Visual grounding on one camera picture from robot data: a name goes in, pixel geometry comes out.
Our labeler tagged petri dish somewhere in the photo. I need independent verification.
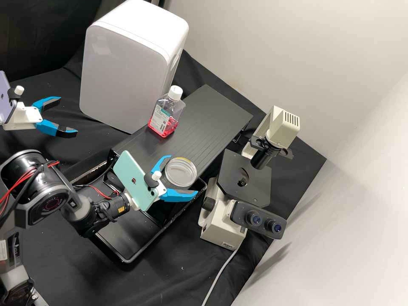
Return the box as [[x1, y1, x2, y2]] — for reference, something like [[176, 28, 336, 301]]
[[164, 156, 198, 188]]

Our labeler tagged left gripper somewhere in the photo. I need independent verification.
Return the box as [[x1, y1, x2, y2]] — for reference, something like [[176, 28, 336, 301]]
[[2, 96, 79, 139]]

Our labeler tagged right wrist camera phone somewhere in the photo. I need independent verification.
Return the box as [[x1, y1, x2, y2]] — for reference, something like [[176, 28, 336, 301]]
[[113, 150, 162, 212]]

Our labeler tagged black tray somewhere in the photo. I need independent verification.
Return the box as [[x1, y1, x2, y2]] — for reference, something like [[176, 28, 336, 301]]
[[69, 149, 208, 264]]

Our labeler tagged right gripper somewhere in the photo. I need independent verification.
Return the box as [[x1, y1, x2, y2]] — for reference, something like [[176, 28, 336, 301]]
[[149, 155, 199, 203]]

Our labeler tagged black platform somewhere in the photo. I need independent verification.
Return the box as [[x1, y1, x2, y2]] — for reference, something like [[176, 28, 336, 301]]
[[108, 84, 255, 180]]

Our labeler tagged white box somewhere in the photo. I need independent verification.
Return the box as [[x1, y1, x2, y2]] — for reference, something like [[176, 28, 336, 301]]
[[79, 0, 190, 135]]

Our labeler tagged cream microscope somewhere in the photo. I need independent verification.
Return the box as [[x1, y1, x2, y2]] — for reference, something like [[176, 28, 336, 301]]
[[197, 105, 301, 253]]

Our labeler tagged grey cable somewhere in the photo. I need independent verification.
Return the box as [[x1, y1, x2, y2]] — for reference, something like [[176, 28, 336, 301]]
[[200, 246, 240, 306]]

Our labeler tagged red liquid bottle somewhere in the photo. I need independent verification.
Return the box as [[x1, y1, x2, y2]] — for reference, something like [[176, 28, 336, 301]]
[[147, 85, 187, 139]]

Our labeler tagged wrist camera phone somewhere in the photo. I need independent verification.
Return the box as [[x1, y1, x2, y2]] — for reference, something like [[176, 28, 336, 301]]
[[0, 71, 26, 125], [113, 150, 162, 212]]

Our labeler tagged left wrist camera phone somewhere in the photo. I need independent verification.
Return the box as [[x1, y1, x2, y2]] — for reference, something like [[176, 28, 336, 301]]
[[0, 71, 26, 125]]

